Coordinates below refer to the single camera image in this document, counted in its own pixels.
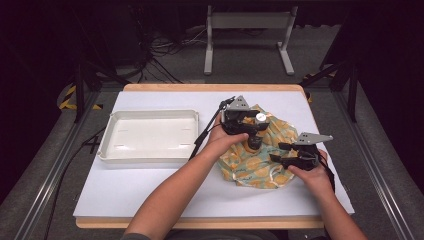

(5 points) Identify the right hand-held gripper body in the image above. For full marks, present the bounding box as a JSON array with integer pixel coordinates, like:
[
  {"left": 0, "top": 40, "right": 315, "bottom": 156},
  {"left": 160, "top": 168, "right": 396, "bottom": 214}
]
[{"left": 288, "top": 132, "right": 334, "bottom": 172}]

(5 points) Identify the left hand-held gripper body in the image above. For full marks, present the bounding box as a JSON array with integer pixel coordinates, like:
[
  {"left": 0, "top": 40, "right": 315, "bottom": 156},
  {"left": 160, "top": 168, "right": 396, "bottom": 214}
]
[{"left": 220, "top": 95, "right": 256, "bottom": 136}]

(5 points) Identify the orange print fabric bag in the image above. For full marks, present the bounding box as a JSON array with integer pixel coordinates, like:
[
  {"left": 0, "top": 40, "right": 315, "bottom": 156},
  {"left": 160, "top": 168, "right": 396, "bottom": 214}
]
[{"left": 218, "top": 103, "right": 299, "bottom": 190}]

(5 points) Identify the person's left hand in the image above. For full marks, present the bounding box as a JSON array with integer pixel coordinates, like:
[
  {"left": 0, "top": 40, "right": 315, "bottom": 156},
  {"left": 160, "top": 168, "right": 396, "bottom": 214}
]
[{"left": 208, "top": 114, "right": 249, "bottom": 158}]

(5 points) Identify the person's right hand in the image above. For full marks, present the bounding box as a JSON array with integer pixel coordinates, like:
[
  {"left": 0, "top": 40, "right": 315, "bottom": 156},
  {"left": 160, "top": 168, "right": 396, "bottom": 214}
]
[{"left": 288, "top": 150, "right": 334, "bottom": 199}]

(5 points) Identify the black metal stand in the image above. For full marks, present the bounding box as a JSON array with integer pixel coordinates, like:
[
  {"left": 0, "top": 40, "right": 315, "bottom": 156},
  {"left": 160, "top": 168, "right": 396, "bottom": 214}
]
[
  {"left": 73, "top": 59, "right": 131, "bottom": 124},
  {"left": 299, "top": 59, "right": 359, "bottom": 123}
]

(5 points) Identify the white plastic tray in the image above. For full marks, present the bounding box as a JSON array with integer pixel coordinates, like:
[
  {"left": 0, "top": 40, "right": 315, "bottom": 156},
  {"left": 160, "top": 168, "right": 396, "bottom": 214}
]
[{"left": 96, "top": 109, "right": 200, "bottom": 164}]

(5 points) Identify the white table sheet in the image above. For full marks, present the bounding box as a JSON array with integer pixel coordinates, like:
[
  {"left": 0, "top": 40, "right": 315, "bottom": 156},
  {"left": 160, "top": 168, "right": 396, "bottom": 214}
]
[{"left": 73, "top": 90, "right": 355, "bottom": 218}]

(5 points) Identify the yellow black hazard tape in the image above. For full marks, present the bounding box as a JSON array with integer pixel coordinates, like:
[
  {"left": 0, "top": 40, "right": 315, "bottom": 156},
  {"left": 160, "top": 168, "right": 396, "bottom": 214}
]
[{"left": 59, "top": 84, "right": 103, "bottom": 111}]

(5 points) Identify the thick black gripper cable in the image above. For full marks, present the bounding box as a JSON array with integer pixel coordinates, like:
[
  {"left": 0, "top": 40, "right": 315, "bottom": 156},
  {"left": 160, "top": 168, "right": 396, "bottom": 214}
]
[{"left": 189, "top": 96, "right": 236, "bottom": 161}]

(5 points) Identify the grey metal stand frame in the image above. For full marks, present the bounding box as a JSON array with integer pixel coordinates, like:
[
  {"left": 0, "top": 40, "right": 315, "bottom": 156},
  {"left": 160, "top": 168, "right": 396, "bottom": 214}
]
[{"left": 203, "top": 4, "right": 299, "bottom": 76}]

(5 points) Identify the aluminium frame rail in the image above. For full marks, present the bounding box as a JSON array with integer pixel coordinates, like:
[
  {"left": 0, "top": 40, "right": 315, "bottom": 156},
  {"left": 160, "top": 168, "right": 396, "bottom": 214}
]
[
  {"left": 14, "top": 91, "right": 101, "bottom": 240},
  {"left": 334, "top": 91, "right": 416, "bottom": 240}
]

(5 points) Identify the tangle of floor cables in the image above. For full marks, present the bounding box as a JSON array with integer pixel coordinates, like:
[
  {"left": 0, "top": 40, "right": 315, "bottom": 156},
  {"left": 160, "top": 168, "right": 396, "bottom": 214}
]
[{"left": 133, "top": 26, "right": 208, "bottom": 84}]

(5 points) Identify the thin black floor cable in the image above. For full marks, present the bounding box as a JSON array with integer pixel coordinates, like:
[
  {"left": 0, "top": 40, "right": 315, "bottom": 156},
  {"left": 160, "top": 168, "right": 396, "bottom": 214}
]
[{"left": 43, "top": 128, "right": 105, "bottom": 240}]

